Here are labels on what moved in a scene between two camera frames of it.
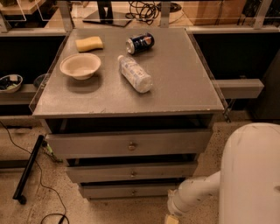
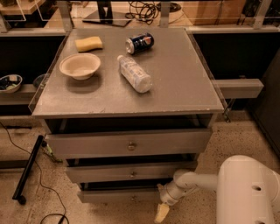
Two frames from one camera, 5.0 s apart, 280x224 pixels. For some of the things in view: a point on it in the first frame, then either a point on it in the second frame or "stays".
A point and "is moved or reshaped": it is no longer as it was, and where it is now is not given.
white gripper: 174,206 to 167,194
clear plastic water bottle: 140,80 stays
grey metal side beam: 237,88 stays
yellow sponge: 89,44 stays
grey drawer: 127,191 is moved or reshaped
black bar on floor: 17,194 stays
